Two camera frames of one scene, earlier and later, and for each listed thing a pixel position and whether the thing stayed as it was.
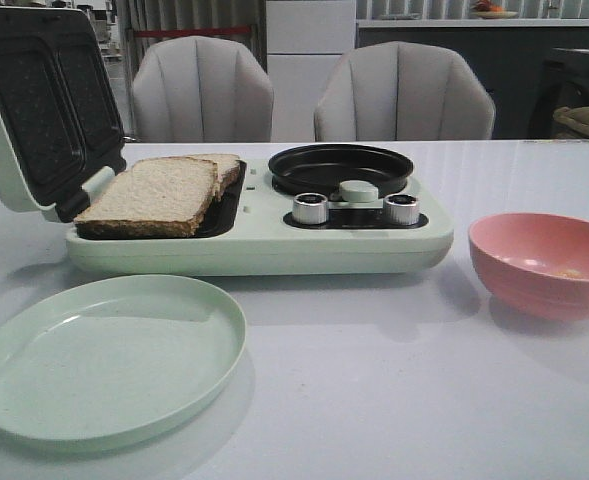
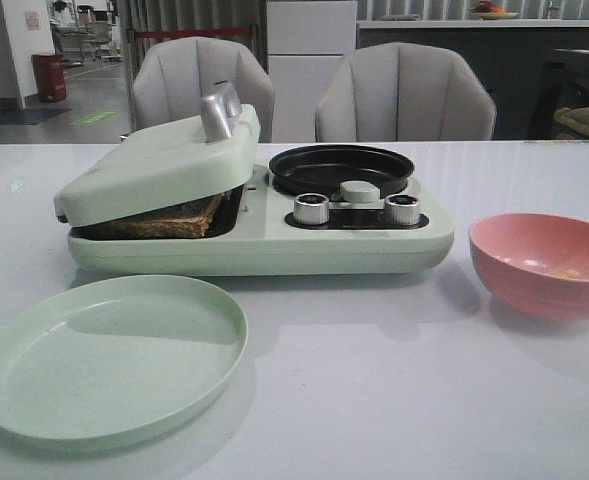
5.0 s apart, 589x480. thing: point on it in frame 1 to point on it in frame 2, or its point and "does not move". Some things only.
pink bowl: [550, 266] does not move
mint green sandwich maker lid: [45, 106] to [166, 164]
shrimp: [569, 272] does not move
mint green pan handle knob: [355, 191] does not move
